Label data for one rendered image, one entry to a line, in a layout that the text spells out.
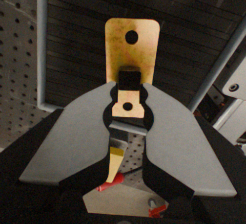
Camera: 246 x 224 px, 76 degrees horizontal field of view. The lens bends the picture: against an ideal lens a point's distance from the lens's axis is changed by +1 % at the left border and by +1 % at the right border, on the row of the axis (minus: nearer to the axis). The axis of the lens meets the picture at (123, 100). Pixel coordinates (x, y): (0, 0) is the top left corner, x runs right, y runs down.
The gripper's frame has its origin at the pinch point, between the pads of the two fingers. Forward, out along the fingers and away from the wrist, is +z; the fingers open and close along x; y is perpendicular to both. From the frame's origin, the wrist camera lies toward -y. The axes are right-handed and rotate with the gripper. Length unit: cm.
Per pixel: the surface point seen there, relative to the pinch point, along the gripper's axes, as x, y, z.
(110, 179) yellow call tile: -1.9, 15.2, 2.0
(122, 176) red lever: -0.3, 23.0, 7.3
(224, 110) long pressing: 20.8, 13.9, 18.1
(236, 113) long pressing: 23.5, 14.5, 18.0
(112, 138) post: -1.7, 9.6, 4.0
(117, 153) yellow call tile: -0.9, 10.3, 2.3
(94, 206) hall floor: -45, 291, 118
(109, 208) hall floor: -20, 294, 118
